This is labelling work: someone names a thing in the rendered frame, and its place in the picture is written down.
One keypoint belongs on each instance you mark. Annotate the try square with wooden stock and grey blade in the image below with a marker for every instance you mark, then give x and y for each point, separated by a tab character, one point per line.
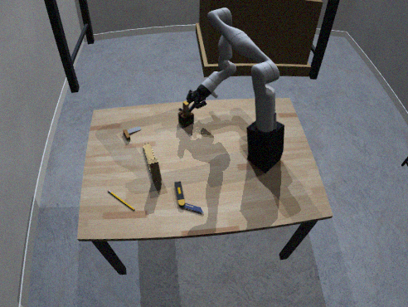
126	133

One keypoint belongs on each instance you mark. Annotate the brown wooden block with green stripe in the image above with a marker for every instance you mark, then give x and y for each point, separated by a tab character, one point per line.
187	120

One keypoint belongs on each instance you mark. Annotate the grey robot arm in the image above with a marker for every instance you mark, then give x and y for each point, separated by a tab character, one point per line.
263	73

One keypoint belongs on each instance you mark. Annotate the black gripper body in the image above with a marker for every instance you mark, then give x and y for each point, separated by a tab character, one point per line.
202	91

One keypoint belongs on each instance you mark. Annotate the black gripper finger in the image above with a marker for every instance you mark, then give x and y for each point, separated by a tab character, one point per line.
196	104
191	96

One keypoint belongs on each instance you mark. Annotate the black sliding bevel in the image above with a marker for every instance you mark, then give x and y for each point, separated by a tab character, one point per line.
180	198

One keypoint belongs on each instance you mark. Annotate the l-shaped wooden frame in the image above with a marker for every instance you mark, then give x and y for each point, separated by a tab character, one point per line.
153	162

